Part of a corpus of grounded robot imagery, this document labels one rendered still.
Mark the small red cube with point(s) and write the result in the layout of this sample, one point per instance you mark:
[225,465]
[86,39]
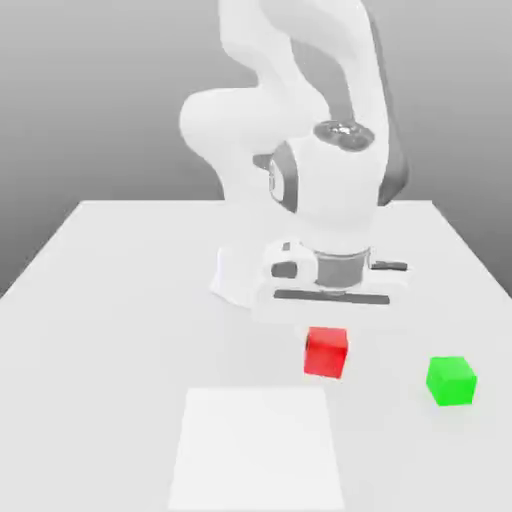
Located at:
[326,354]

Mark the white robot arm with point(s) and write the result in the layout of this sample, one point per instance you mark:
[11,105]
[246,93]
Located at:
[328,188]

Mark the small green cube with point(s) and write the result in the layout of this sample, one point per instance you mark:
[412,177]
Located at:
[451,381]

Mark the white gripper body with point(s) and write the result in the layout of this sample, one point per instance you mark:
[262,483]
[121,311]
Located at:
[332,308]

